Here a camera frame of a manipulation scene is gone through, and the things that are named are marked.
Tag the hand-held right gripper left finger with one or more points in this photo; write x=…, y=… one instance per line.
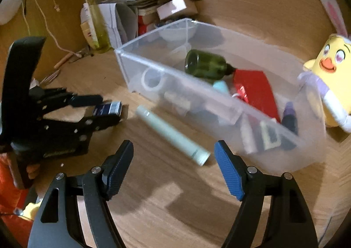
x=119, y=168

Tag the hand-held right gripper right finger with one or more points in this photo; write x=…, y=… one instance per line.
x=230, y=171

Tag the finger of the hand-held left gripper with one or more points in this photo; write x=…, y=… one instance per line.
x=104, y=121
x=87, y=99

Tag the blue and black box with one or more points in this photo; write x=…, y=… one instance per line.
x=109, y=108

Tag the black and white printed sachet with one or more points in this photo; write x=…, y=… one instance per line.
x=270, y=134

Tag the white tape roll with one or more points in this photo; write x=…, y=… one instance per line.
x=143, y=80

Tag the white lip balm stick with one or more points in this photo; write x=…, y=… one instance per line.
x=170, y=134

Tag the purple bottle with dark cap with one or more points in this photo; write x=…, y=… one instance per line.
x=289, y=119

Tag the red packet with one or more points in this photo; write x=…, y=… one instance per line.
x=255, y=91

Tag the mint oval object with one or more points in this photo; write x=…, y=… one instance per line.
x=220, y=86

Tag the clear plastic storage bin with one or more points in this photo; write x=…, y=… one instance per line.
x=192, y=94

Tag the dark green pump bottle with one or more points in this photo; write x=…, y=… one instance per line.
x=205, y=65

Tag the person's left hand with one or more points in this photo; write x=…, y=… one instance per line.
x=34, y=171

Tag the wooden stick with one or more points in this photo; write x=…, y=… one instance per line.
x=63, y=62

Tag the dark metal tool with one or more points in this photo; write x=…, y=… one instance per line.
x=81, y=54

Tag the yellow spray bottle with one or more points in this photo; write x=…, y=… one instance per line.
x=98, y=31

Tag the orange garment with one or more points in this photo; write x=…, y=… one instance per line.
x=11, y=201

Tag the folded white papers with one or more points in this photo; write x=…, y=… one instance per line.
x=115, y=22

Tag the yellow cloth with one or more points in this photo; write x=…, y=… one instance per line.
x=31, y=209

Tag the red box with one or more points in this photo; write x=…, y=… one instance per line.
x=144, y=25

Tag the white floral bowl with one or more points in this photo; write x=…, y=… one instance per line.
x=175, y=33

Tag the white plastic object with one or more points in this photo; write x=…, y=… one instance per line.
x=9, y=3

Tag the pink box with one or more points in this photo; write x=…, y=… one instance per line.
x=172, y=6

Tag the yellow chick plush toy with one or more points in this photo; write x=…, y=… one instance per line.
x=334, y=77

